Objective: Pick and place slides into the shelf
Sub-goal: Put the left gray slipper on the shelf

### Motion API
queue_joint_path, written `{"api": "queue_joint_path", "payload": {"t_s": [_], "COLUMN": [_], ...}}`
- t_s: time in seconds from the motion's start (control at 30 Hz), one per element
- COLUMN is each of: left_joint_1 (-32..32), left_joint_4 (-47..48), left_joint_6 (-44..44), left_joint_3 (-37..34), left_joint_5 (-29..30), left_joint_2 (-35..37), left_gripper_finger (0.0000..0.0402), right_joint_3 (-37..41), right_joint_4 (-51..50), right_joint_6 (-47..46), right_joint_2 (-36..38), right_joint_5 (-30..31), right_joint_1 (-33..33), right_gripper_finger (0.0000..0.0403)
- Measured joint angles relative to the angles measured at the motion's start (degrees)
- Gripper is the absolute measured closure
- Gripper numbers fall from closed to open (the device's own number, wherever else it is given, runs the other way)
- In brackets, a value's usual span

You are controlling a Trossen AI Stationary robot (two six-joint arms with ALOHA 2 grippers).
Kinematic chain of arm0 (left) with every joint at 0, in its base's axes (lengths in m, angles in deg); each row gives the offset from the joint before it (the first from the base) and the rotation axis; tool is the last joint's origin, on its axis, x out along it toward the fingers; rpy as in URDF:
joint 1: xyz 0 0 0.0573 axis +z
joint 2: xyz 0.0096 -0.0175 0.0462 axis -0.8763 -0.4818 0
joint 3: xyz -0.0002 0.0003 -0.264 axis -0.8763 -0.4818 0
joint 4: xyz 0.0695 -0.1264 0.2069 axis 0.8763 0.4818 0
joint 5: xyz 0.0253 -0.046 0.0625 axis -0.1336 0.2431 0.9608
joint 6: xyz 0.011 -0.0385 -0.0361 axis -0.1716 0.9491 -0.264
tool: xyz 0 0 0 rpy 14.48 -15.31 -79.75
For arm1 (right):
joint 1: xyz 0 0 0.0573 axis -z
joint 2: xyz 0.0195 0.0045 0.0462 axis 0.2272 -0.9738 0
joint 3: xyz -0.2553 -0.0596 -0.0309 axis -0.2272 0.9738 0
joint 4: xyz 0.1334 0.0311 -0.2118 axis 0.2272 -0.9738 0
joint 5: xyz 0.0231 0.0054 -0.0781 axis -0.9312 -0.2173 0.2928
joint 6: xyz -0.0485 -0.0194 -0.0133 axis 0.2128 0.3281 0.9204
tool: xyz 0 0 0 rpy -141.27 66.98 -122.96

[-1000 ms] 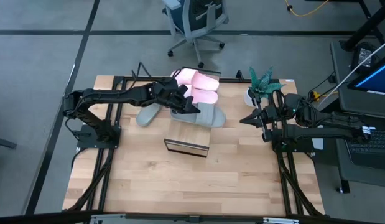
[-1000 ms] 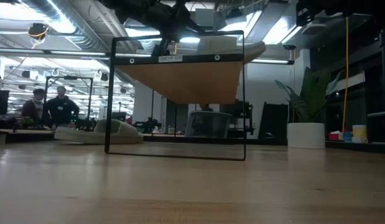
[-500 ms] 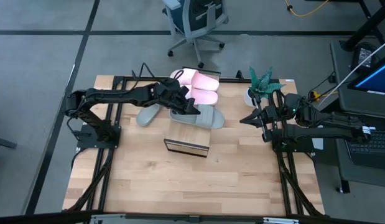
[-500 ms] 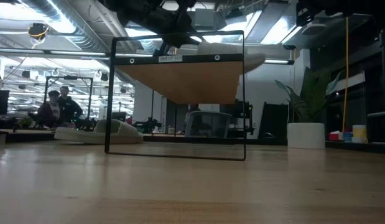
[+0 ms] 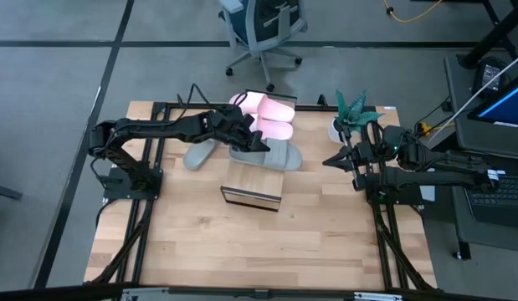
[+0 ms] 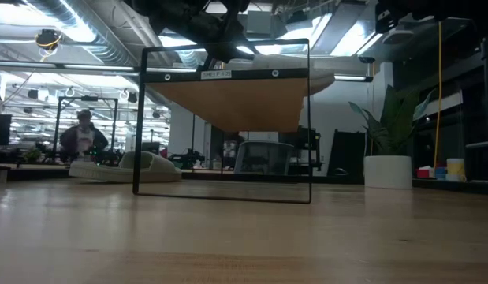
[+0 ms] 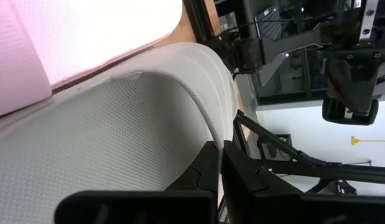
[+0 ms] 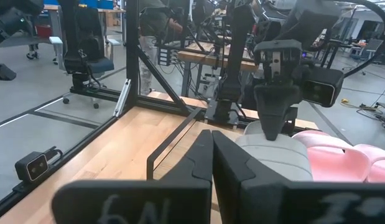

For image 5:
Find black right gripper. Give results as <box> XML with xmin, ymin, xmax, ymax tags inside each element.
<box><xmin>323</xmin><ymin>141</ymin><xmax>387</xmax><ymax>172</ymax></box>

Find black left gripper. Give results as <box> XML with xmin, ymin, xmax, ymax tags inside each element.
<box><xmin>208</xmin><ymin>104</ymin><xmax>271</xmax><ymax>153</ymax></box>

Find pink foam slide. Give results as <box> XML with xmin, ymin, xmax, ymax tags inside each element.
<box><xmin>245</xmin><ymin>115</ymin><xmax>295</xmax><ymax>142</ymax></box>
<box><xmin>228</xmin><ymin>91</ymin><xmax>296</xmax><ymax>124</ymax></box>

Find grey foam slide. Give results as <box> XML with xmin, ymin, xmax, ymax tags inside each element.
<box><xmin>228</xmin><ymin>137</ymin><xmax>304</xmax><ymax>171</ymax></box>
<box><xmin>182</xmin><ymin>139</ymin><xmax>221</xmax><ymax>171</ymax></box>

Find green plant in white pot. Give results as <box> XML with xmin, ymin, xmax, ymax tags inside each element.
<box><xmin>327</xmin><ymin>89</ymin><xmax>385</xmax><ymax>145</ymax></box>

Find grey office chair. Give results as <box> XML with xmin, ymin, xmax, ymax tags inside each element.
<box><xmin>218</xmin><ymin>0</ymin><xmax>309</xmax><ymax>92</ymax></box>

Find laptop computer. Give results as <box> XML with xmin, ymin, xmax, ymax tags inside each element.
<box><xmin>444</xmin><ymin>54</ymin><xmax>518</xmax><ymax>254</ymax></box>

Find black crossbar silver brackets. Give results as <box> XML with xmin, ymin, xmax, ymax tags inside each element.
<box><xmin>0</xmin><ymin>283</ymin><xmax>518</xmax><ymax>301</ymax></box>

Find black keyboard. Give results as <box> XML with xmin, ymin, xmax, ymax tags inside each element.
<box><xmin>463</xmin><ymin>173</ymin><xmax>518</xmax><ymax>229</ymax></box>

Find black power adapter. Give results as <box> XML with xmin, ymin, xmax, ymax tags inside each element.
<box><xmin>471</xmin><ymin>58</ymin><xmax>513</xmax><ymax>97</ymax></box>

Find screen with blue display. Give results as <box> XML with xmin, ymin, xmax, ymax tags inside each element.
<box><xmin>467</xmin><ymin>70</ymin><xmax>518</xmax><ymax>130</ymax></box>

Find black desk leg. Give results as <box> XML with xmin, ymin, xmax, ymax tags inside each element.
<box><xmin>459</xmin><ymin>0</ymin><xmax>518</xmax><ymax>70</ymax></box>

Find grey stand foot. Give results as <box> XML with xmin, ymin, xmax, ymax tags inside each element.
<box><xmin>0</xmin><ymin>182</ymin><xmax>23</xmax><ymax>202</ymax></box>

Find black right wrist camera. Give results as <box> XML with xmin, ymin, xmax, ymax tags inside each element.
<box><xmin>352</xmin><ymin>166</ymin><xmax>367</xmax><ymax>192</ymax></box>

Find wooden shelf black metal frame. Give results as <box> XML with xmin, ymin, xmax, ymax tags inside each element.
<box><xmin>219</xmin><ymin>89</ymin><xmax>300</xmax><ymax>213</ymax></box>

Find black aluminium table frame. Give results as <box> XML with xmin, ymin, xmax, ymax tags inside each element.
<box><xmin>85</xmin><ymin>99</ymin><xmax>438</xmax><ymax>293</ymax></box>

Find white cable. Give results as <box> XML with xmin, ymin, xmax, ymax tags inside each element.
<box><xmin>428</xmin><ymin>52</ymin><xmax>518</xmax><ymax>144</ymax></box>

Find yellow cable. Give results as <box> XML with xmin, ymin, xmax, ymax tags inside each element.
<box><xmin>382</xmin><ymin>0</ymin><xmax>444</xmax><ymax>24</ymax></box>

